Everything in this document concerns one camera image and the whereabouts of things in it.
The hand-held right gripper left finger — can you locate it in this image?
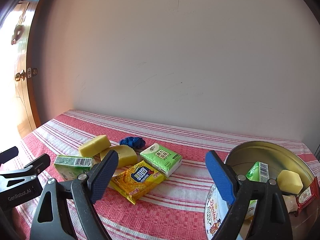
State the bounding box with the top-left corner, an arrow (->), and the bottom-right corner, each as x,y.
30,150 -> 119,240

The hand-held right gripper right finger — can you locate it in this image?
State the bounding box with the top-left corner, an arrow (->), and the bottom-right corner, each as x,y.
205,150 -> 293,240

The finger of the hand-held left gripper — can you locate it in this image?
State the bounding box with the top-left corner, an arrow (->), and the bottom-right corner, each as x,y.
0,154 -> 51,178
0,146 -> 19,166

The green tissue pack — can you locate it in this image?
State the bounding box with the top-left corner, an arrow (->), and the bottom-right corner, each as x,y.
245,161 -> 270,220
139,143 -> 183,178
54,155 -> 94,182

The yellow biscuit packet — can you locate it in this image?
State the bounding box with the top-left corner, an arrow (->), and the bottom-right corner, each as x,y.
109,160 -> 167,205

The blue cloth scrunchie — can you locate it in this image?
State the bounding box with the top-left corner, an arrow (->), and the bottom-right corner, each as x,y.
119,136 -> 146,148

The round metal cookie tin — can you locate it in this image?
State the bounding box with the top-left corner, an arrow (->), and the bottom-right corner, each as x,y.
204,141 -> 320,240

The beige snack packet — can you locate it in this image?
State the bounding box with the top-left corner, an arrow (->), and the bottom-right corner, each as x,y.
282,194 -> 299,214

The red snack packet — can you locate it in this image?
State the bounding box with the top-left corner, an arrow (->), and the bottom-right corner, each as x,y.
295,176 -> 320,217

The red white striped tablecloth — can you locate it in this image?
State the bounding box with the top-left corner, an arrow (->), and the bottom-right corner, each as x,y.
0,109 -> 320,240

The wooden door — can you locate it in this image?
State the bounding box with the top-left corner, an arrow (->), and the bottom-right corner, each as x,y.
0,0 -> 48,145

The golden door ornament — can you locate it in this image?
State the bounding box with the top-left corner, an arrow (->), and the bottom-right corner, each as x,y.
11,17 -> 27,46

